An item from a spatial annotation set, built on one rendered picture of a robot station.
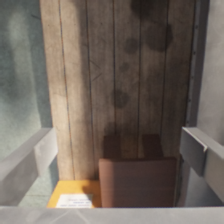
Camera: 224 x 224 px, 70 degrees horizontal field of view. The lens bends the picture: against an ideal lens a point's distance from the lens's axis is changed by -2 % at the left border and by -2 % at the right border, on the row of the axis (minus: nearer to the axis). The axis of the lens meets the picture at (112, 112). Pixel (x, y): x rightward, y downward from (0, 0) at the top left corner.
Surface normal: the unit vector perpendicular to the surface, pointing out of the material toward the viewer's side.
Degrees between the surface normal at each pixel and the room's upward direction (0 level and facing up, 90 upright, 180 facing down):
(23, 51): 0
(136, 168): 0
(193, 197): 31
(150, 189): 0
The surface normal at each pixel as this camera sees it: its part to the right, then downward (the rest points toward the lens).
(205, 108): -0.52, 0.22
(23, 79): -0.01, 0.25
